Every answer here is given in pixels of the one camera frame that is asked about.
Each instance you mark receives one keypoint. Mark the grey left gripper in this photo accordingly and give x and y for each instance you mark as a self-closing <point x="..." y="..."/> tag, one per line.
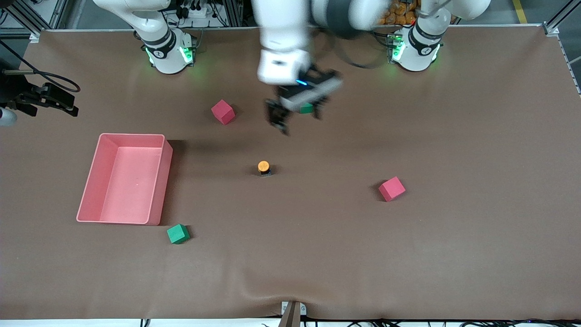
<point x="289" y="102"/>

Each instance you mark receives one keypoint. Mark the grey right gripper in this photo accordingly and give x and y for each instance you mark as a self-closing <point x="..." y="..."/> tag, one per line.
<point x="19" y="92"/>

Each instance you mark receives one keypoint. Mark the orange-capped black push button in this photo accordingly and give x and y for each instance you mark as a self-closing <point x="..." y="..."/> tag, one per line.
<point x="264" y="167"/>

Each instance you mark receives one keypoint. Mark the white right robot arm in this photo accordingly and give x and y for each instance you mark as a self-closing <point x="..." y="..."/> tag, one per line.
<point x="168" y="59"/>

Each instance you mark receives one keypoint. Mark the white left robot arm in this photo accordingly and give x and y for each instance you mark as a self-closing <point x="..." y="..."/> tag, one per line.
<point x="281" y="27"/>

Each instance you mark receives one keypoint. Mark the green foam cube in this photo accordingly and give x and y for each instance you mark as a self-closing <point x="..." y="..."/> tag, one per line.
<point x="177" y="234"/>
<point x="307" y="109"/>

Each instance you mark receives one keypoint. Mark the pink foam cube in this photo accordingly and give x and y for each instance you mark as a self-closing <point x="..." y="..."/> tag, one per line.
<point x="392" y="189"/>
<point x="223" y="111"/>

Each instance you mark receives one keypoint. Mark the pink plastic tray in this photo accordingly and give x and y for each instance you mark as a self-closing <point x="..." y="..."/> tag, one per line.
<point x="131" y="195"/>

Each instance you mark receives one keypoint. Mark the pile of orange bags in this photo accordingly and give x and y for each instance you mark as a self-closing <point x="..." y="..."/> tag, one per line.
<point x="399" y="13"/>

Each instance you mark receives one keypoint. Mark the white power strip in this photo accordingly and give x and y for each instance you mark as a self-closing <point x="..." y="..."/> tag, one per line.
<point x="196" y="11"/>

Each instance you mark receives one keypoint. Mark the aluminium frame rail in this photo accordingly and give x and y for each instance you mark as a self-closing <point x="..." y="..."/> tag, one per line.
<point x="560" y="18"/>
<point x="27" y="18"/>

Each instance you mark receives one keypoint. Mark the metal table clamp bracket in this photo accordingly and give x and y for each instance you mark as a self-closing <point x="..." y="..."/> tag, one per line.
<point x="291" y="313"/>

